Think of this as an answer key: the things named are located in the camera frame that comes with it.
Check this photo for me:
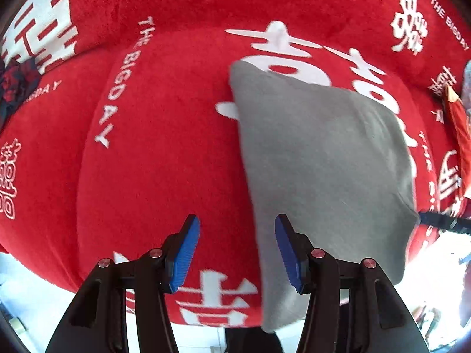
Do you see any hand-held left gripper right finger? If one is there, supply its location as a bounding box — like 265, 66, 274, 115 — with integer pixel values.
274, 213, 431, 353

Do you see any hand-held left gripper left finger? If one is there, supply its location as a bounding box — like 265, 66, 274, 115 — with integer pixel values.
46, 214, 201, 353

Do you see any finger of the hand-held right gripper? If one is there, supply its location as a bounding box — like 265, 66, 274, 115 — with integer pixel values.
419, 211, 471, 233

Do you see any grey garment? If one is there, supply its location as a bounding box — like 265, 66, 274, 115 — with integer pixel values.
229, 60, 421, 333

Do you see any red orange cloth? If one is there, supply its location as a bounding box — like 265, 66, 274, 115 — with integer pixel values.
442, 83, 471, 148

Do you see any red printed blanket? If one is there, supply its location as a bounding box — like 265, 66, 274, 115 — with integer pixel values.
0, 0, 471, 329

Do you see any pale blue cloth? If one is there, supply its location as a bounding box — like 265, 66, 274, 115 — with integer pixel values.
462, 61, 471, 108

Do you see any dark red patterned cloth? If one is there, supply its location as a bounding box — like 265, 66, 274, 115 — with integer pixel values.
0, 57, 42, 126

